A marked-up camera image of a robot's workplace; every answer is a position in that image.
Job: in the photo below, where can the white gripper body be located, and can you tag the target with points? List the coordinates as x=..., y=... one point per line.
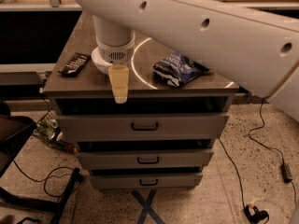
x=116, y=54

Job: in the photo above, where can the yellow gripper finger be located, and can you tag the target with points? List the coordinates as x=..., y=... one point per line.
x=119, y=79

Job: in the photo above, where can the white bowl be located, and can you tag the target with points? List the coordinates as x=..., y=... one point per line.
x=101, y=59

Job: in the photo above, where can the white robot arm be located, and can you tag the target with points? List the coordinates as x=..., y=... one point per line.
x=257, y=50

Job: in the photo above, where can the black candy bar wrapper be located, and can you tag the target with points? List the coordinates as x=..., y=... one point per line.
x=75, y=65

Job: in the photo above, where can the blue chip bag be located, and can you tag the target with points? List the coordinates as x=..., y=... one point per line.
x=177, y=70

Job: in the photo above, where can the grey drawer cabinet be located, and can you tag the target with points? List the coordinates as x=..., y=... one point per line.
x=161, y=137

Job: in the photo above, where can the blue tape cross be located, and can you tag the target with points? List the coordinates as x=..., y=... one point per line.
x=147, y=209

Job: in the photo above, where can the wire basket with bottles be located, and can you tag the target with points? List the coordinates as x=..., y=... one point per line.
x=49, y=133

